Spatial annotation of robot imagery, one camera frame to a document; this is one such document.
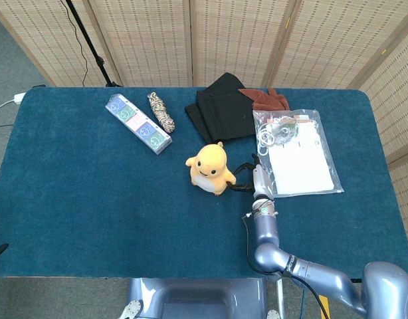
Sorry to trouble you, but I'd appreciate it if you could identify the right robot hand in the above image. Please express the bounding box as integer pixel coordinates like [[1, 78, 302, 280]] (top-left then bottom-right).
[[227, 153, 274, 201]]

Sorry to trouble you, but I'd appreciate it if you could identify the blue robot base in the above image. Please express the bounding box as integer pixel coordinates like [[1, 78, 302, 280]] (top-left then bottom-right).
[[119, 277, 284, 319]]

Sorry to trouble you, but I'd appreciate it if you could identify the long box with coloured squares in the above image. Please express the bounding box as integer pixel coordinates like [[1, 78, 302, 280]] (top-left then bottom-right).
[[104, 94, 173, 156]]

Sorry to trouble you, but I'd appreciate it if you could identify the coiled braided rope bundle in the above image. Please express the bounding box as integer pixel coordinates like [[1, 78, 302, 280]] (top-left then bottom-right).
[[147, 92, 176, 134]]

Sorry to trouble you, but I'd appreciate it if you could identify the black folded cloth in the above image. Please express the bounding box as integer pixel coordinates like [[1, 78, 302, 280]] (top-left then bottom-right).
[[184, 72, 258, 146]]

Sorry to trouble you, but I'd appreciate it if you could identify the blue table mat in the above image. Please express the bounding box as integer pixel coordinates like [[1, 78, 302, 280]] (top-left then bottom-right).
[[0, 86, 408, 280]]

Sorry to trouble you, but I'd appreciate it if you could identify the rust brown cloth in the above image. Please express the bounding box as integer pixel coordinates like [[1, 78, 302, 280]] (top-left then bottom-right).
[[238, 87, 291, 112]]

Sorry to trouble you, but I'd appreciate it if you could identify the yellow plush toy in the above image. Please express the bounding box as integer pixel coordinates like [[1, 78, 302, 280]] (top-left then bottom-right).
[[185, 141, 237, 197]]

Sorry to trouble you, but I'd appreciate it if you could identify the black tripod stand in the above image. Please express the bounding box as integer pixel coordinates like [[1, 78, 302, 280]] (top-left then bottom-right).
[[64, 0, 124, 88]]

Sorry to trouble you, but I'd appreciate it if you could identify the black cable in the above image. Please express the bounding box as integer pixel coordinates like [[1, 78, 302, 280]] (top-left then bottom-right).
[[59, 0, 89, 88]]

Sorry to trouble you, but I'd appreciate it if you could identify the clear plastic zip bag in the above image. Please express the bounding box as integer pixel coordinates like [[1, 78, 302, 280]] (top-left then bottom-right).
[[252, 108, 344, 199]]

